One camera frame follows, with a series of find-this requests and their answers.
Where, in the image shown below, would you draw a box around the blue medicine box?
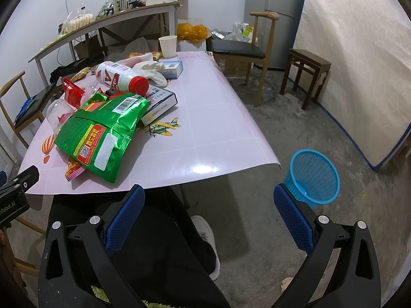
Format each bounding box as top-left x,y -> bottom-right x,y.
160,61 -> 184,80

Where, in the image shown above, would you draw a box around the wooden chair black seat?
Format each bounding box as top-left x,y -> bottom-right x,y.
210,11 -> 279,107

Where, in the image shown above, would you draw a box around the red snack wrapper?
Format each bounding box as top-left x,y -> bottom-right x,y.
63,78 -> 85,109

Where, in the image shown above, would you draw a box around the white strawberry milk bottle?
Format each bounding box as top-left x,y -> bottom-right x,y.
96,61 -> 149,96

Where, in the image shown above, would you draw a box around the orange biscuit packet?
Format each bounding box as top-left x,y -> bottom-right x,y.
128,51 -> 163,61

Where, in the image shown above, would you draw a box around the white mattress blue trim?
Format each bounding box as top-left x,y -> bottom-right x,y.
294,0 -> 410,169

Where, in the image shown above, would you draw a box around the black clothes on chair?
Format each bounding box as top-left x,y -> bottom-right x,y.
50,52 -> 105,84

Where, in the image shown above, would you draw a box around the long white side table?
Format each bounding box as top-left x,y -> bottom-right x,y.
29,0 -> 180,87

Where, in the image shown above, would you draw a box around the clear plastic cup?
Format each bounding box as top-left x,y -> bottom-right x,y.
46,99 -> 75,135

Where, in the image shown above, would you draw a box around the white sneaker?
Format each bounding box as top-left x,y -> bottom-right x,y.
190,215 -> 221,282

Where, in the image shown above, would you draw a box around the green snack bag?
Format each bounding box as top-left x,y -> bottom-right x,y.
55,91 -> 149,183

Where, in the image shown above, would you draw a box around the white tissue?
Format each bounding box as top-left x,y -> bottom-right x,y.
117,56 -> 168,88

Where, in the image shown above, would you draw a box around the dark wooden stool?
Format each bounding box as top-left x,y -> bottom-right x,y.
280,49 -> 332,111

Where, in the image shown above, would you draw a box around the orange plastic bag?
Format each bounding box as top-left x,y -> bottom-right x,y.
176,22 -> 210,44

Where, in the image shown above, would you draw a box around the blue plastic trash basket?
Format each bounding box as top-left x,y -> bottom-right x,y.
284,149 -> 340,208

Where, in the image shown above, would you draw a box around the white paper cup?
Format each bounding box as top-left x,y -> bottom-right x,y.
159,35 -> 178,59

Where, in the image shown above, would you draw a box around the wooden chair at left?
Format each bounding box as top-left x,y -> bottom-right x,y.
1,70 -> 61,149

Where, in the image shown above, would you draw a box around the yellow snack packet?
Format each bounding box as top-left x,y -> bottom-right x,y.
70,67 -> 90,83

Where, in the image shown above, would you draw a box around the black silver cable box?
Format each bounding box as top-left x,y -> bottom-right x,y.
141,85 -> 178,127

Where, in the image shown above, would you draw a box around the grey refrigerator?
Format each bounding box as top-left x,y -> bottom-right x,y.
244,0 -> 311,70

